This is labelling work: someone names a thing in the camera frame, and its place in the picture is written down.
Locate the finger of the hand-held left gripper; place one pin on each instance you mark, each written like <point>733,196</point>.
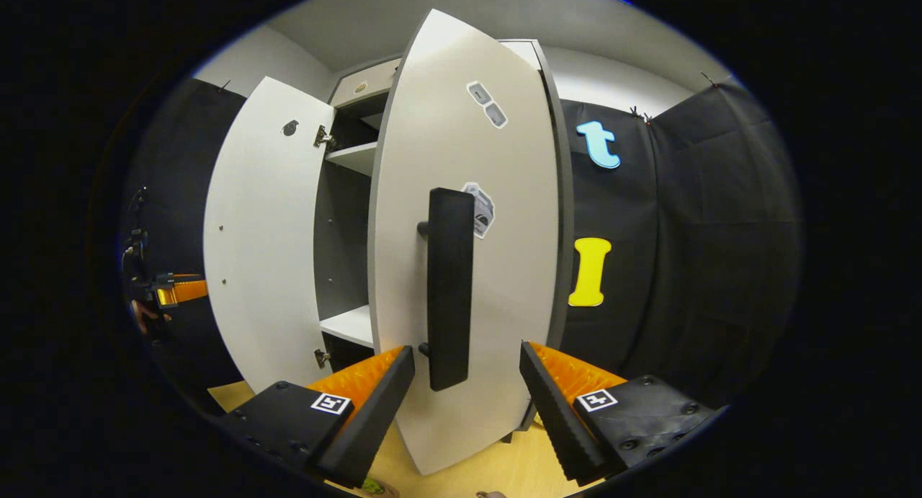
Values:
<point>189,290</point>

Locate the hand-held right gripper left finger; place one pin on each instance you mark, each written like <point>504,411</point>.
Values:
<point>374,419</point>

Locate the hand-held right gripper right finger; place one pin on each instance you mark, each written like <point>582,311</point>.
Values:
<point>558,419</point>

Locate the round brown coaster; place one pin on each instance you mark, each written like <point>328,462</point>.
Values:
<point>391,492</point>

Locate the white cabinet door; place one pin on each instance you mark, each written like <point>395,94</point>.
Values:
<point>504,282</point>
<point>266,253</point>

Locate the metal door hinge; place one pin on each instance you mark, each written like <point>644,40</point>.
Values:
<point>323,138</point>
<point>321,357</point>

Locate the white and grey cabinet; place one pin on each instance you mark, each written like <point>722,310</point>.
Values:
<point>338,253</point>

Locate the beige cabinet drawer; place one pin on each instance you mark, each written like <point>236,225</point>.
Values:
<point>378,76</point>

